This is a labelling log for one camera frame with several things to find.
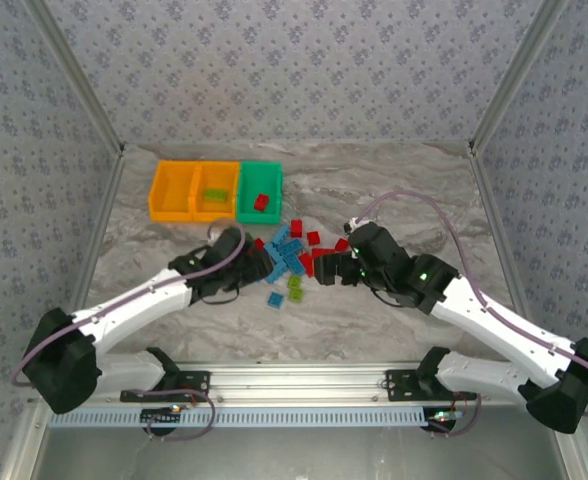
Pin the small blue lego brick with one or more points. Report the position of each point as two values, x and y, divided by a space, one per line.
275 299

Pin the small green lego brick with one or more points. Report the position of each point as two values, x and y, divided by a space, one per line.
294 281
295 294

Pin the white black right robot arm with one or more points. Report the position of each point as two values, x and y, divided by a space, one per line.
499 330

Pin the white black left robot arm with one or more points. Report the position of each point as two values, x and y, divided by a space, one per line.
124 305

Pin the green plastic bin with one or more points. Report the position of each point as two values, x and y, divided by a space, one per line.
259 218

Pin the small electronics board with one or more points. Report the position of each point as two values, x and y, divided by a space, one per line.
161 417
441 417

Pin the aluminium mounting rail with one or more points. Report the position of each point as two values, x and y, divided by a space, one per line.
294 380

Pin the aluminium side rail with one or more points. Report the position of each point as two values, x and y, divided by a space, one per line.
496 225
99 225

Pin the aluminium frame post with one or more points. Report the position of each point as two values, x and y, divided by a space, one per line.
518 75
78 75

